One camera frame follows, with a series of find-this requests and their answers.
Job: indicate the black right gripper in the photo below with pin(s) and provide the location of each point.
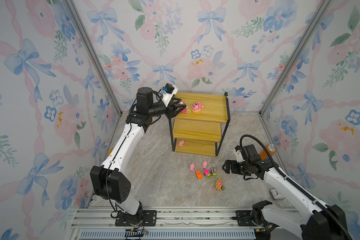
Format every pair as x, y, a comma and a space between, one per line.
233, 170

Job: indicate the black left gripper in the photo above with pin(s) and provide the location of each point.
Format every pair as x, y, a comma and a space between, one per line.
172, 113

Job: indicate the pink figure toy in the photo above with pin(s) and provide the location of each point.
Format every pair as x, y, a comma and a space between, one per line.
184, 110

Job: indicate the pink yellow doll toy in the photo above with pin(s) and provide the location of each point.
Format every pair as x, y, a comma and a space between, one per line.
220, 185

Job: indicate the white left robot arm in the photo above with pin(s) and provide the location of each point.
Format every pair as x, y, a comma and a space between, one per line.
109, 180

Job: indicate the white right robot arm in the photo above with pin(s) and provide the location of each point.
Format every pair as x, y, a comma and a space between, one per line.
313, 220

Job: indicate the small card packet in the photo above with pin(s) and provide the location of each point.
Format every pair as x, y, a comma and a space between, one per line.
277, 194

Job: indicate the green pink toy truck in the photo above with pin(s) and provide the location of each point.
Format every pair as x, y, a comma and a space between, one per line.
207, 174

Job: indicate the orange toy car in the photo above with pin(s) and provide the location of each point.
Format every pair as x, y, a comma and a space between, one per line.
199, 174

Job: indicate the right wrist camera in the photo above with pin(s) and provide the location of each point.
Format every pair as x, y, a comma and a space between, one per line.
238, 154

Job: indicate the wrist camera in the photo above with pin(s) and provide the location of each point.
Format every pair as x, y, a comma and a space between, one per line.
169, 91
238, 154

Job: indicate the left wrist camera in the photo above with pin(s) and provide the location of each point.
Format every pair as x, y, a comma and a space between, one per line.
169, 91

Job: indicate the wooden shelf with black frame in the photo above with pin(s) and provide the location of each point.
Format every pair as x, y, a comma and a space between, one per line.
203, 132

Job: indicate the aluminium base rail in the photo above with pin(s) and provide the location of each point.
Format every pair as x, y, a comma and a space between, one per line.
171, 223

